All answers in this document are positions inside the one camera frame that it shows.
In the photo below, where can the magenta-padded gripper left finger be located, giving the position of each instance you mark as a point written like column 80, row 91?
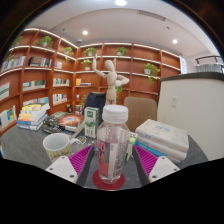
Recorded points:
column 78, row 160

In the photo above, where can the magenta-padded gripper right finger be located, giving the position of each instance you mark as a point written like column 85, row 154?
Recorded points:
column 148, row 160

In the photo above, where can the clear plastic drink bottle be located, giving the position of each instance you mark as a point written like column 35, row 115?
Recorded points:
column 113, row 146

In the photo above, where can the yellow striped white mug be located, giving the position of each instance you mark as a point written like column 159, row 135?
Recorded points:
column 56, row 145

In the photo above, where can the green and white carton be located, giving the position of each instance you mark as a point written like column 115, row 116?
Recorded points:
column 91, row 122

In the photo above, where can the dark flat books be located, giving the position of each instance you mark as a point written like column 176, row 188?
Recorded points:
column 65, row 121

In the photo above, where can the beige chair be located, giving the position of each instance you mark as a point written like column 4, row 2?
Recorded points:
column 141, row 111

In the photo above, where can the stack of colourful books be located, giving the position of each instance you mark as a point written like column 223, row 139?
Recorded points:
column 32, row 116

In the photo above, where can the white counter with dark top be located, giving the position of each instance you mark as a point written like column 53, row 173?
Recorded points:
column 196, row 113

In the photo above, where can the brown wooden shelf unit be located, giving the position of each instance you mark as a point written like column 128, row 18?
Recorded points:
column 140, row 83

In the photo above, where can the wooden artist mannequin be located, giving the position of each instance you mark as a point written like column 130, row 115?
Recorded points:
column 112, row 78

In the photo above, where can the grey metal railing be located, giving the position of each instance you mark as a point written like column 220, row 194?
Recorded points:
column 210, row 66

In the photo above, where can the ceiling lights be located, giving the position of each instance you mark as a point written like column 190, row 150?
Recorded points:
column 120, row 2

